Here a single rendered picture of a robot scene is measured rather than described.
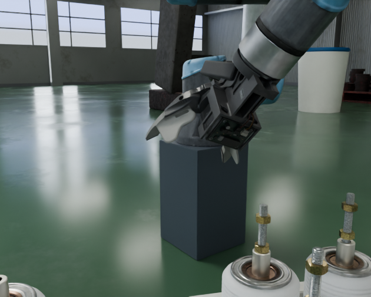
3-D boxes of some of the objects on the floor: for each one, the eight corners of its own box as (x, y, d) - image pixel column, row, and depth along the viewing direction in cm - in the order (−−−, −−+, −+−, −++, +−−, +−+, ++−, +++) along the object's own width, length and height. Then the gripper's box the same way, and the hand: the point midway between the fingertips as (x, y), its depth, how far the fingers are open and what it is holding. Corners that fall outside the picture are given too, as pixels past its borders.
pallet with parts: (380, 104, 518) (384, 69, 508) (302, 98, 622) (304, 68, 612) (411, 101, 570) (415, 68, 560) (334, 96, 674) (336, 68, 664)
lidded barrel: (312, 107, 486) (317, 49, 470) (354, 111, 440) (360, 48, 425) (283, 110, 452) (287, 48, 437) (325, 115, 407) (331, 46, 392)
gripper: (203, 58, 43) (133, 165, 55) (325, 110, 51) (242, 193, 63) (193, 21, 49) (131, 125, 60) (304, 73, 57) (231, 156, 69)
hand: (185, 148), depth 64 cm, fingers open, 14 cm apart
